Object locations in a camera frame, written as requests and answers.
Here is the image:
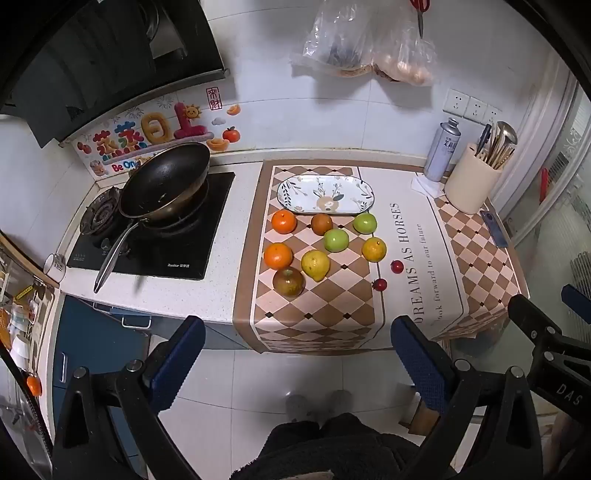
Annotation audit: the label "checkered brown table mat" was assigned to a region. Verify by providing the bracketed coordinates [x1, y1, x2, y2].
[232, 161, 532, 355]

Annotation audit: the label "white mug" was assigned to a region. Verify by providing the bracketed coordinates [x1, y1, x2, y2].
[44, 253, 66, 283]

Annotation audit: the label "white paper towel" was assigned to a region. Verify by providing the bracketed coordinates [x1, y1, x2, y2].
[411, 173, 446, 197]

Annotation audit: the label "green apple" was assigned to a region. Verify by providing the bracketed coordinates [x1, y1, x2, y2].
[323, 228, 349, 253]
[353, 212, 378, 235]

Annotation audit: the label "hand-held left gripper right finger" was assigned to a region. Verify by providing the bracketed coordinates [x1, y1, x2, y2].
[390, 316, 552, 480]

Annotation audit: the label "black gas stove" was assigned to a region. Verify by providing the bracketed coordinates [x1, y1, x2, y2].
[66, 172, 236, 281]

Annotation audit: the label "orange tangerine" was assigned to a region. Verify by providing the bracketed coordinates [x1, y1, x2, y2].
[270, 209, 297, 234]
[263, 243, 294, 271]

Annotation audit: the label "metal ladle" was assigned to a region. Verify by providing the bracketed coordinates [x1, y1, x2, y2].
[496, 121, 519, 158]

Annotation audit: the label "person's right forearm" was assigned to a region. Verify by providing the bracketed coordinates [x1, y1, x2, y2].
[549, 411, 591, 480]

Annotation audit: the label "glass sliding door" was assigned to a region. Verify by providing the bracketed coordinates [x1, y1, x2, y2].
[499, 46, 591, 296]

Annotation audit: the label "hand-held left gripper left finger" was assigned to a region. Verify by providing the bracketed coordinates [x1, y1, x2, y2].
[52, 316, 206, 480]

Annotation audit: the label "clear plastic bag dark contents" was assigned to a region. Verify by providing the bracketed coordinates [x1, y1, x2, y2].
[290, 0, 375, 77]

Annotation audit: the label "large yellow citrus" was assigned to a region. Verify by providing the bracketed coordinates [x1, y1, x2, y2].
[301, 250, 331, 282]

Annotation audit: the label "black wok with metal handle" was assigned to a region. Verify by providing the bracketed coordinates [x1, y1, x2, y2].
[93, 142, 212, 294]

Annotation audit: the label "black range hood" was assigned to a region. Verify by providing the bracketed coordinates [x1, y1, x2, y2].
[0, 0, 232, 148]

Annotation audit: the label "clear plastic bag of eggs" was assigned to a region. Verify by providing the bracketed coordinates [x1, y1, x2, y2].
[369, 0, 437, 87]

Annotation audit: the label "grey slipper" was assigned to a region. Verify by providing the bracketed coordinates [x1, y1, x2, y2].
[323, 390, 354, 418]
[285, 392, 319, 423]

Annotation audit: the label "blue peeler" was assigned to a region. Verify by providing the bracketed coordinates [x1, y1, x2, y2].
[480, 210, 509, 248]

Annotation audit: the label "white spray can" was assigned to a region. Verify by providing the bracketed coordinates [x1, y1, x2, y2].
[423, 118, 462, 182]

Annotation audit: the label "person's legs in black pants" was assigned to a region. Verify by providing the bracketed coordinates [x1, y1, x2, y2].
[231, 412, 430, 480]

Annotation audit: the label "colourful lettered wall sticker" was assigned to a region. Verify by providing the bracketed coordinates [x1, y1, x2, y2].
[76, 104, 215, 181]

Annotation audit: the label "brown cardboard piece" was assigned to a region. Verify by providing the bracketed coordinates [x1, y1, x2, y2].
[411, 397, 441, 432]

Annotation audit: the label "yellow orange with stem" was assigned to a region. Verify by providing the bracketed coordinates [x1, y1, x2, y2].
[361, 237, 387, 263]

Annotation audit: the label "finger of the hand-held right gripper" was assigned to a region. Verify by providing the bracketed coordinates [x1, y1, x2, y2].
[561, 285, 591, 317]
[508, 294, 591, 407]

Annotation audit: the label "wire storage rack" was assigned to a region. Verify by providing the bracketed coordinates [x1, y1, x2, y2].
[0, 231, 61, 384]

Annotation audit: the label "red-handled scissors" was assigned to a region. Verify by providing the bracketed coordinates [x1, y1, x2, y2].
[409, 0, 432, 38]

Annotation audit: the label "bundle of chopsticks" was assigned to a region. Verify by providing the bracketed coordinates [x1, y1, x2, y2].
[482, 134, 515, 169]

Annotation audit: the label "floral oval plate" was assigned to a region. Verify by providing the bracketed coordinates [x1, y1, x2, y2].
[277, 175, 376, 215]

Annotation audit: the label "red brown apple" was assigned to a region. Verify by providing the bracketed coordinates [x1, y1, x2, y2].
[272, 267, 305, 297]

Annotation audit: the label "beige utensil holder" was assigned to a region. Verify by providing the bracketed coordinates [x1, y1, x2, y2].
[444, 142, 503, 215]

